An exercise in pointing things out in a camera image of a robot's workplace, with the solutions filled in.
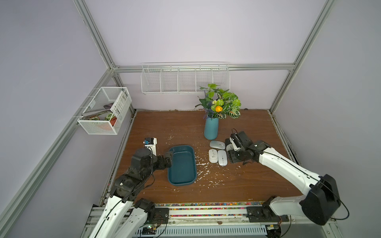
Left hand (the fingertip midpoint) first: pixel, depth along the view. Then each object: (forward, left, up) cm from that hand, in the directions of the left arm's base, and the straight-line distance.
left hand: (164, 154), depth 72 cm
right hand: (+3, -37, -11) cm, 39 cm away
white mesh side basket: (+21, +30, +10) cm, 38 cm away
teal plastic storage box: (0, -8, -22) cm, 23 cm away
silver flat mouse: (+17, -31, -22) cm, 42 cm away
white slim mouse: (+5, -32, -19) cm, 38 cm away
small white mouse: (+7, -27, -20) cm, 34 cm away
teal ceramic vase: (+22, -27, -10) cm, 36 cm away
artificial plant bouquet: (+19, -29, +14) cm, 37 cm away
